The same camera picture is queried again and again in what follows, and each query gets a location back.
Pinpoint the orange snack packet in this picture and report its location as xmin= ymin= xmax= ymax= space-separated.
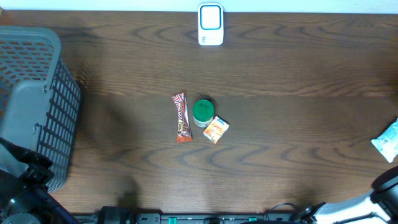
xmin=203 ymin=116 xmax=229 ymax=144

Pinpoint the white barcode scanner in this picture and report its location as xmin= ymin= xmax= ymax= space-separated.
xmin=198 ymin=2 xmax=224 ymax=46

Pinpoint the light blue wipes pack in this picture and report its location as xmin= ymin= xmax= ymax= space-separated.
xmin=371 ymin=120 xmax=397 ymax=163

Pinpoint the green lid jar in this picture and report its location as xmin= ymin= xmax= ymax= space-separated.
xmin=193 ymin=100 xmax=215 ymax=128

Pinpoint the grey plastic basket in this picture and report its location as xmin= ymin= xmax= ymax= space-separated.
xmin=1 ymin=26 xmax=82 ymax=192

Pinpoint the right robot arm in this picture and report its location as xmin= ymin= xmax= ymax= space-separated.
xmin=290 ymin=167 xmax=397 ymax=224

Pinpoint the red Top chocolate bar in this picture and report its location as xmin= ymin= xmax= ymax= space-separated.
xmin=172 ymin=91 xmax=192 ymax=143

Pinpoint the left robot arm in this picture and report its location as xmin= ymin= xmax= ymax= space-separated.
xmin=1 ymin=138 xmax=78 ymax=224

